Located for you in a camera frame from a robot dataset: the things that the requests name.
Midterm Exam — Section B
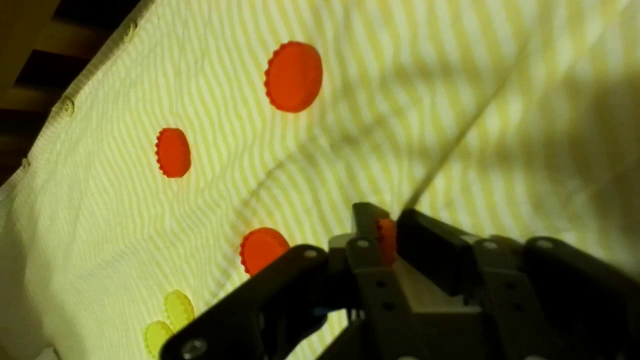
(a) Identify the yellow game disc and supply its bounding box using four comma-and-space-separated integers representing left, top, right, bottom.
163, 289, 196, 332
143, 319, 173, 360

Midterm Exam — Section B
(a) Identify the yellow striped bed sheet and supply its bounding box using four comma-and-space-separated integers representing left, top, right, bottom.
0, 0, 640, 360

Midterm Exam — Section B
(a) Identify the orange game disc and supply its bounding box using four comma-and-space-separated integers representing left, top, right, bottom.
264, 41, 324, 113
239, 228, 289, 276
376, 217, 395, 266
155, 127, 192, 178

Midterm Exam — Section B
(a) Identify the wooden bunk bed frame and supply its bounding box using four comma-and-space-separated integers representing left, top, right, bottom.
0, 0, 141, 183

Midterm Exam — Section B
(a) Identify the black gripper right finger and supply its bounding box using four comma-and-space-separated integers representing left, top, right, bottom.
394, 206, 522, 315

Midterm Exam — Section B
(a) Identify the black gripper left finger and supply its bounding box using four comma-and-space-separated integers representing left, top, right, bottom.
347, 202, 397, 360

